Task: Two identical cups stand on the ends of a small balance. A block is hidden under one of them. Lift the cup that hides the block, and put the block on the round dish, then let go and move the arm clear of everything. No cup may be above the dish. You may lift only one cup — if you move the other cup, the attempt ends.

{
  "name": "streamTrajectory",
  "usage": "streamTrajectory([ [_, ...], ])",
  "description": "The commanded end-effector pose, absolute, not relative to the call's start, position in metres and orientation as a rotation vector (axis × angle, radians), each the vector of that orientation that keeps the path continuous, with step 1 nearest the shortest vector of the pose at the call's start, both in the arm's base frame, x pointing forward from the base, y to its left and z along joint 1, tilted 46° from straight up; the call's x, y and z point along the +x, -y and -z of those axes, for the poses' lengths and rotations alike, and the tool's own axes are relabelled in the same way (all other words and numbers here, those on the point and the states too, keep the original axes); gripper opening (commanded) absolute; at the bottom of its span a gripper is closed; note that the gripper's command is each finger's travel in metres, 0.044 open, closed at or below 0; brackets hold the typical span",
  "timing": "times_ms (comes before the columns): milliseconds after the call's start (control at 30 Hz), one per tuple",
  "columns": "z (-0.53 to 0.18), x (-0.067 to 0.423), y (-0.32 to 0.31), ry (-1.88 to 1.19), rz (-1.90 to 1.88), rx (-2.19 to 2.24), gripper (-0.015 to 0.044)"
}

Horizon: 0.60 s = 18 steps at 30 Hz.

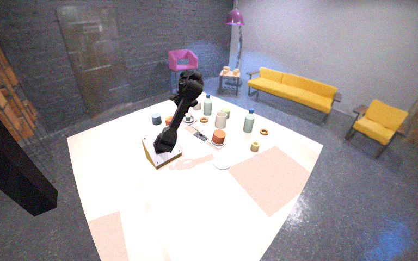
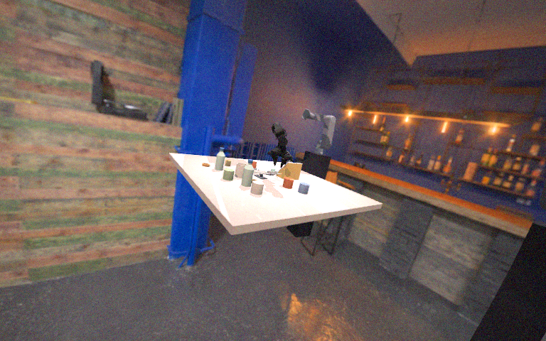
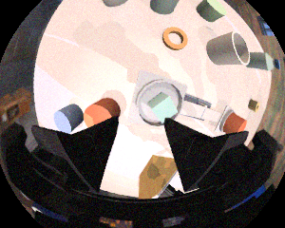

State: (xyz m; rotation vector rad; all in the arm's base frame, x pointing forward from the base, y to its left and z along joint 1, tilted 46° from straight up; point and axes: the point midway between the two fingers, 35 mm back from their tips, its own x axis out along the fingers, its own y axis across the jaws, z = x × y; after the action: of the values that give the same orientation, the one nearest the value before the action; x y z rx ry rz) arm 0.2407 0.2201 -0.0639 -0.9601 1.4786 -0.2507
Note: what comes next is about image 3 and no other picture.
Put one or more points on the orange ring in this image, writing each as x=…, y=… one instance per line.
x=183, y=38

